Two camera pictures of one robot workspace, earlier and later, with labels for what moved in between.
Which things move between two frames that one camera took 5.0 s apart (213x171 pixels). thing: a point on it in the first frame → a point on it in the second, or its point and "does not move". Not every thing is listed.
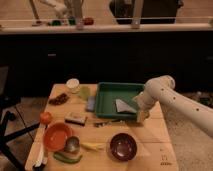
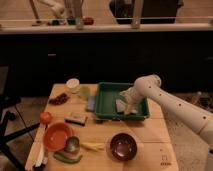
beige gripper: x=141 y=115 → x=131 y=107
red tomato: x=45 y=118 does not move
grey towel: x=121 y=106 does not move
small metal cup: x=72 y=144 does not move
